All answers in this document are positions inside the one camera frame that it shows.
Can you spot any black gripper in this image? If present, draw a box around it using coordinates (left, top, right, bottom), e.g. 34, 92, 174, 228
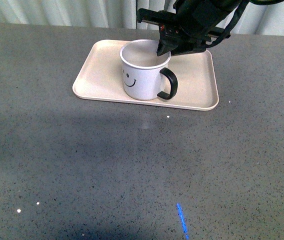
136, 0, 241, 56

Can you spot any white smiley mug black handle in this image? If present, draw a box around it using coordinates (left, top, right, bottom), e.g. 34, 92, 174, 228
120, 39, 178, 101

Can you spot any beige rectangular tray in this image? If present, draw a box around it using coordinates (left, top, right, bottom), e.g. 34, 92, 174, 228
72, 40, 219, 111

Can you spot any pale grey curtain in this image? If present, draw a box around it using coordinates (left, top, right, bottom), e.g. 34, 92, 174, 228
0, 0, 284, 36

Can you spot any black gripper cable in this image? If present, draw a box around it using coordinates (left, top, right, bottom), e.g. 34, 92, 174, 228
205, 0, 284, 48

